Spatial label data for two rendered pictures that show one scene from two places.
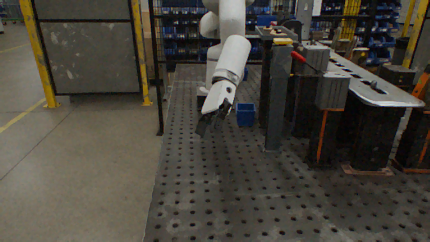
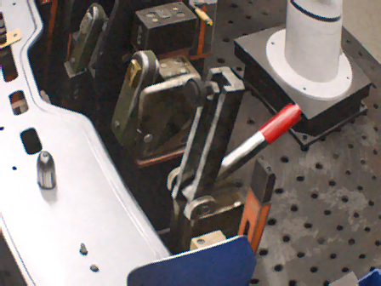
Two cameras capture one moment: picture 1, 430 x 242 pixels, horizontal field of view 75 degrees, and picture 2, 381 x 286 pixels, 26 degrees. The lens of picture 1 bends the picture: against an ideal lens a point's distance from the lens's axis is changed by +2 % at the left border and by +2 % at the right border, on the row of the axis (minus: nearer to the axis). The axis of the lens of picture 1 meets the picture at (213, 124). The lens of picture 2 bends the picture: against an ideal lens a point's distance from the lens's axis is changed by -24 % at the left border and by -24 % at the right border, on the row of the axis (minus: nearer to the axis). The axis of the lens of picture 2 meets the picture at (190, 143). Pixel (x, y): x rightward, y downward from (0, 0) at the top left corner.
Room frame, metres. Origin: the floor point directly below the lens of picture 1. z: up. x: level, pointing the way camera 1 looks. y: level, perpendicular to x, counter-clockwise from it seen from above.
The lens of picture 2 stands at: (2.59, -0.94, 1.87)
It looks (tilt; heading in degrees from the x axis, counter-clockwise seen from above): 45 degrees down; 145
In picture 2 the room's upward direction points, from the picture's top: 7 degrees clockwise
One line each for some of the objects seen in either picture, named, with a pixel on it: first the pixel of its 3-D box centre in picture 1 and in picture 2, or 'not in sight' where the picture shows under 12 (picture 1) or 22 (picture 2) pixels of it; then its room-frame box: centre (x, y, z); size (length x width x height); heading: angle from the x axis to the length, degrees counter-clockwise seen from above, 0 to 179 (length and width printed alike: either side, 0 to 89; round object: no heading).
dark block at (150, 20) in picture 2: not in sight; (151, 125); (1.75, -0.42, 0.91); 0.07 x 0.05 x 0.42; 86
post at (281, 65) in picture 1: (276, 101); not in sight; (1.05, -0.25, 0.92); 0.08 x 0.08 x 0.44; 86
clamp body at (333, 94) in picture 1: (325, 121); not in sight; (0.94, -0.42, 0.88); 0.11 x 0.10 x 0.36; 86
